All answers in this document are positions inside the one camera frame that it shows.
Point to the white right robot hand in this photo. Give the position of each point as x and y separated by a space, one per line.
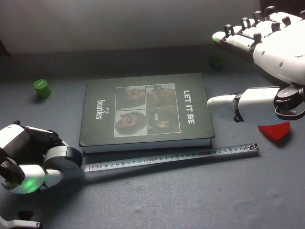
278 52

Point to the grey tape measure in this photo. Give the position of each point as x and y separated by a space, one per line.
71 155

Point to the black Let It Be album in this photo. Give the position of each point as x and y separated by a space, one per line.
100 133

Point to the blue and green block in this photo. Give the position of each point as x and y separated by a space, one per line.
216 63

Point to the red heart block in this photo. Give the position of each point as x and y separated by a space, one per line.
274 133

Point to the grey table cloth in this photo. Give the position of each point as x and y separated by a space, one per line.
152 202

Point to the green cylinder block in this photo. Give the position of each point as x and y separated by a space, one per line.
43 88

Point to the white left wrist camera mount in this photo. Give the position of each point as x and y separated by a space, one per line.
23 223

